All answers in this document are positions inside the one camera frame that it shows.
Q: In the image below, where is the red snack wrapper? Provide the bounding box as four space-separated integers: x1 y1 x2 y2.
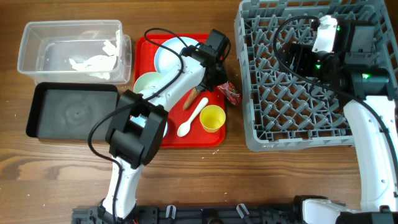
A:
217 82 242 106

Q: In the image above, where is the white napkin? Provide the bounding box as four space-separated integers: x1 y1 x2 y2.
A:
69 30 121 80

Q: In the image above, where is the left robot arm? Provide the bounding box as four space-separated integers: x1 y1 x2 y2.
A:
88 29 231 223

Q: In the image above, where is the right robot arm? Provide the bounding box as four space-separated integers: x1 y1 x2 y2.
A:
277 15 397 223

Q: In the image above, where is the grey dishwasher rack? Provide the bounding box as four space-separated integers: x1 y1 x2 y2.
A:
234 1 397 152

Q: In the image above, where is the clear plastic waste bin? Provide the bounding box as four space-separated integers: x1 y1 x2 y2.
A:
17 20 132 85

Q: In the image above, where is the brown carrot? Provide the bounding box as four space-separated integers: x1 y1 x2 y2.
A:
183 88 200 111

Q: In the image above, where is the yellow plastic cup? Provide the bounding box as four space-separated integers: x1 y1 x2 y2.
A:
200 105 226 133

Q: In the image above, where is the large light blue plate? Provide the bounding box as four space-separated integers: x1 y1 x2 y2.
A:
154 37 198 75

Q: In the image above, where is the red serving tray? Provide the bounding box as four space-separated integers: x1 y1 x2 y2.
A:
132 33 226 149

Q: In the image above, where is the white plastic spoon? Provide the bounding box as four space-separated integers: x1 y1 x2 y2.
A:
177 97 209 137

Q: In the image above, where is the light green bowl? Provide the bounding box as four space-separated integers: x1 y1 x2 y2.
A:
133 72 164 93

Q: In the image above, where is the black rectangular tray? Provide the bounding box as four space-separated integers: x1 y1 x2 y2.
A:
25 82 119 140

